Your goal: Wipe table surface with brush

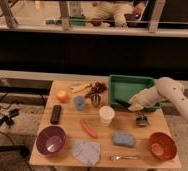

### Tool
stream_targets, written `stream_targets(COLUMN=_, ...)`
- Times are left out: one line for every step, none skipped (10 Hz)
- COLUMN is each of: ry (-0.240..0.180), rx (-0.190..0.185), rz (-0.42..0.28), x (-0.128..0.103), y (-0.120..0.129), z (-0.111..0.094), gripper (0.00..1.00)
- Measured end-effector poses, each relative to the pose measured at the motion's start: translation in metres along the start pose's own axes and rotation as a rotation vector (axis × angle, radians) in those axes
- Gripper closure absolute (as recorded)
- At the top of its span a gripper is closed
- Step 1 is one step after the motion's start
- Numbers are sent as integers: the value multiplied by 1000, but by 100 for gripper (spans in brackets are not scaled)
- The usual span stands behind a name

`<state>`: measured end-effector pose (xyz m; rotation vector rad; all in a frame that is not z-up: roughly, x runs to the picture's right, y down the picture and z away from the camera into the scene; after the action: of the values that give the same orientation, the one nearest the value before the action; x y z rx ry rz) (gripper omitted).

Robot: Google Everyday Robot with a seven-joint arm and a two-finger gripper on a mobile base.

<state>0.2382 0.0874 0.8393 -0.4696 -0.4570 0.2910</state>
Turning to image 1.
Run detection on white paper cup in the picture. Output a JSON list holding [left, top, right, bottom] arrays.
[[99, 106, 115, 125]]

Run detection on black brush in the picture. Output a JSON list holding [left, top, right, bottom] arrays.
[[115, 99, 131, 108]]

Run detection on grey-blue cloth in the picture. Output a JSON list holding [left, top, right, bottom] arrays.
[[72, 140, 101, 166]]

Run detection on black binder clip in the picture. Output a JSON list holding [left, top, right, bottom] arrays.
[[136, 114, 149, 127]]

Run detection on purple bowl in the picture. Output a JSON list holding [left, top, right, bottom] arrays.
[[36, 126, 66, 157]]

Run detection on red-orange bowl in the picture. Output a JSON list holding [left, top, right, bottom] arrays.
[[148, 132, 177, 161]]

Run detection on brown dried food pile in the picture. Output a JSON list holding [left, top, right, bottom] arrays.
[[85, 82, 107, 98]]

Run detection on small blue cup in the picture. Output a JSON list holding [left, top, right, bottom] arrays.
[[74, 96, 85, 111]]

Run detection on metal whisk tool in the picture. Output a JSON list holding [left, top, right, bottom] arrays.
[[91, 93, 101, 107]]

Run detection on green plastic tray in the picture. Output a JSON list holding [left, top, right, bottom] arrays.
[[108, 75, 155, 111]]

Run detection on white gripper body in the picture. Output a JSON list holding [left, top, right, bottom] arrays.
[[129, 89, 154, 112]]

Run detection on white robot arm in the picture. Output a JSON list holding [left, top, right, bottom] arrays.
[[129, 77, 188, 123]]

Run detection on orange carrot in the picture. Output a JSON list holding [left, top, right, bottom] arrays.
[[80, 119, 99, 138]]

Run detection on person in white sweater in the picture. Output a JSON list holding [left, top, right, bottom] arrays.
[[90, 0, 147, 27]]

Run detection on black remote control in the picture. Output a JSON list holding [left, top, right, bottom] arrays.
[[50, 105, 61, 124]]

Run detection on blue sponge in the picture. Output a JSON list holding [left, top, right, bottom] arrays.
[[113, 132, 135, 147]]

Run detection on silver fork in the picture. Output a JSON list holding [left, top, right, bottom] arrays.
[[109, 155, 140, 161]]

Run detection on orange fruit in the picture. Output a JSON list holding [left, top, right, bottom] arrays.
[[57, 90, 68, 103]]

